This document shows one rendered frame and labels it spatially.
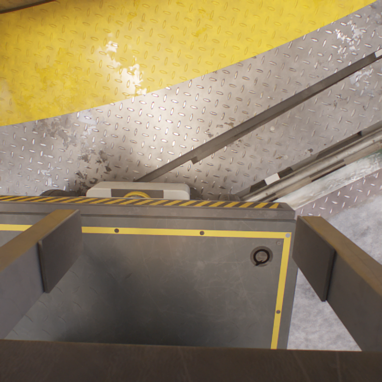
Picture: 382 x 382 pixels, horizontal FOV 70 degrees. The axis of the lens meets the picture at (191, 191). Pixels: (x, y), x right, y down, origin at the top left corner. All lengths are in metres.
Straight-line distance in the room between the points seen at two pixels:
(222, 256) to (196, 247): 0.05
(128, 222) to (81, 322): 0.25
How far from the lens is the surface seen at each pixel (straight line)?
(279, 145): 0.84
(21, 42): 0.95
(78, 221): 0.16
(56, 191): 0.82
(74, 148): 0.88
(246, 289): 0.59
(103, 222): 0.54
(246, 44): 0.83
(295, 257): 0.17
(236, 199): 0.72
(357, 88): 0.91
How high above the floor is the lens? 0.80
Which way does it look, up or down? 75 degrees down
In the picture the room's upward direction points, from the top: 176 degrees counter-clockwise
